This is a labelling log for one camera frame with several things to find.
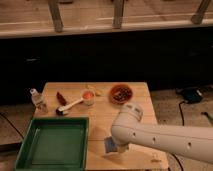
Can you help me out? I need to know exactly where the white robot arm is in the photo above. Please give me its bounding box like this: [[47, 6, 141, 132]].
[[111, 103, 213, 164]]

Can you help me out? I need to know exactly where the blue sponge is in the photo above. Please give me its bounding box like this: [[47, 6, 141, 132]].
[[104, 137, 117, 153]]

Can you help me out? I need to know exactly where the small orange cup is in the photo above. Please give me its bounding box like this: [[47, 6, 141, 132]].
[[82, 90, 94, 105]]

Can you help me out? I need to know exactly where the black cable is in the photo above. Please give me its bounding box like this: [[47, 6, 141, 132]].
[[169, 99, 188, 171]]

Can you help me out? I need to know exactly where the wooden table leg right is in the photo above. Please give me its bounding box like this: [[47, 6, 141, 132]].
[[191, 0, 211, 25]]

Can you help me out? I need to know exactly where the black power adapter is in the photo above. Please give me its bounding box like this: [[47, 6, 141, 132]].
[[176, 88, 203, 104]]

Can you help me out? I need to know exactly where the green plastic tray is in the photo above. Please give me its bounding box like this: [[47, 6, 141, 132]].
[[14, 118, 89, 171]]

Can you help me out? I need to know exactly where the yellow food piece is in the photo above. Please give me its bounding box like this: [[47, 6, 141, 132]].
[[87, 85, 103, 97]]

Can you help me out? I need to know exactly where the wooden table leg left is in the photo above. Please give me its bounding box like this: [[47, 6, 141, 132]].
[[48, 0, 63, 32]]

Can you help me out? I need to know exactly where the orange bowl with beans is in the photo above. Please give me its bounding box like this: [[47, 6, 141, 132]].
[[109, 84, 133, 105]]

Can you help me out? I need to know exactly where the wooden table leg middle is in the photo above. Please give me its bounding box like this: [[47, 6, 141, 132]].
[[113, 0, 124, 29]]

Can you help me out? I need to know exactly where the wooden table leg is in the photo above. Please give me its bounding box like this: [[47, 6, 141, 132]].
[[48, 0, 63, 32], [191, 0, 211, 25], [113, 0, 124, 29]]

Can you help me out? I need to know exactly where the clear plastic bottle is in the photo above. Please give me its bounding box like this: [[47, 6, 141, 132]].
[[30, 88, 48, 113]]

